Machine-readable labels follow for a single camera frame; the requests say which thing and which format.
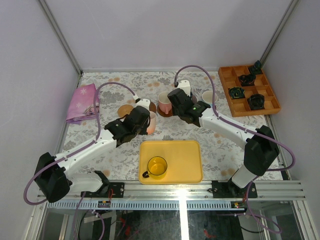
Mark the pink purple folded cloth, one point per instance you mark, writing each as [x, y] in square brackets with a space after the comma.
[81, 106]

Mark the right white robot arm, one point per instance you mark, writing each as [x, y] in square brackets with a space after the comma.
[259, 151]

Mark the aluminium front rail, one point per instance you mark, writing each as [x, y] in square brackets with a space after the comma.
[268, 190]

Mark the orange compartment tray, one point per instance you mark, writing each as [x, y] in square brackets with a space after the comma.
[240, 107]

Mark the yellow plastic tray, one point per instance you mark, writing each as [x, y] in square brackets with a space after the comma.
[180, 158]

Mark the yellow mug black handle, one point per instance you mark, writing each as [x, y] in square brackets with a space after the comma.
[156, 168]

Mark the brown wooden coaster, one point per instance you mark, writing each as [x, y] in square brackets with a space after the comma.
[152, 107]
[163, 114]

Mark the light blue mug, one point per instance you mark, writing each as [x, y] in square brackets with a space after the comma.
[209, 97]

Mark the black part top compartment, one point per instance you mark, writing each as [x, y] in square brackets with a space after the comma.
[256, 69]

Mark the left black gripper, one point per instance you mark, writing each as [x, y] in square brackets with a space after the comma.
[144, 121]

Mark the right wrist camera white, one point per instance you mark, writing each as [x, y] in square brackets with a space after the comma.
[185, 86]

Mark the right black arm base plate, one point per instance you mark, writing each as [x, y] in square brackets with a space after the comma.
[228, 190]

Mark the black part lower compartment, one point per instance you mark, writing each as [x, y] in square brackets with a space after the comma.
[256, 102]

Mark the black part compartment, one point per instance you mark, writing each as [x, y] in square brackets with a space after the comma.
[256, 102]
[247, 80]
[256, 69]

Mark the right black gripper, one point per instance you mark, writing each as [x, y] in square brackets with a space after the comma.
[175, 112]

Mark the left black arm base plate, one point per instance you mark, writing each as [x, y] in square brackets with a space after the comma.
[115, 188]

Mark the woven rattan coaster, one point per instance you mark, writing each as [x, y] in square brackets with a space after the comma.
[124, 110]

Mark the black yellow part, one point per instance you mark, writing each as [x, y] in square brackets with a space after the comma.
[236, 93]

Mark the white mug pink handle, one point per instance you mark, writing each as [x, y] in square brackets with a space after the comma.
[164, 103]

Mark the light pink mug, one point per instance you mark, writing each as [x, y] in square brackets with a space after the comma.
[152, 125]

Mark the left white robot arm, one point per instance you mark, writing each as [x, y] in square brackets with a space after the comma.
[58, 176]

